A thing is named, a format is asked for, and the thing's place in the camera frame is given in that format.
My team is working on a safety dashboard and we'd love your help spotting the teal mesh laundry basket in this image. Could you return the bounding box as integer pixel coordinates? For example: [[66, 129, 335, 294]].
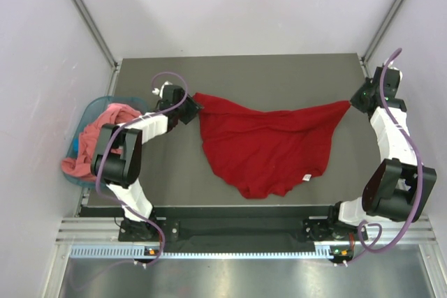
[[64, 96, 149, 189]]

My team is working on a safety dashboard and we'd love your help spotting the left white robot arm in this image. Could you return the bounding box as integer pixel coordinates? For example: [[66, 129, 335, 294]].
[[90, 82, 203, 240]]

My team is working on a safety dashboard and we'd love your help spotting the pink t shirt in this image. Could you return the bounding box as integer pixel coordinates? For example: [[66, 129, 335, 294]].
[[61, 103, 142, 182]]

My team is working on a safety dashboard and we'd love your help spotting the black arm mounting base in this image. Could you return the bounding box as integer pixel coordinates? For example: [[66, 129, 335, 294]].
[[118, 205, 357, 252]]

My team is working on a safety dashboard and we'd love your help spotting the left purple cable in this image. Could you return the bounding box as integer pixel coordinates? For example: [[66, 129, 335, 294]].
[[94, 71, 191, 264]]

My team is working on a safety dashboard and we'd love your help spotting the red t shirt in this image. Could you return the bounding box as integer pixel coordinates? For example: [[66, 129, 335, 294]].
[[193, 93, 351, 199]]

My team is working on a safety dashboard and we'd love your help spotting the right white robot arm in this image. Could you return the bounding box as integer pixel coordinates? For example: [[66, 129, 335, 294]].
[[325, 66, 437, 239]]

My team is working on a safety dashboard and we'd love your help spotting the slotted cable duct rail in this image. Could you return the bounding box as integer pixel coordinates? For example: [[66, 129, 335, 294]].
[[70, 245, 352, 260]]

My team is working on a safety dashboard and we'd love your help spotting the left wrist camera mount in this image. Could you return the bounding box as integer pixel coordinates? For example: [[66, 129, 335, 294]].
[[152, 81, 172, 99]]

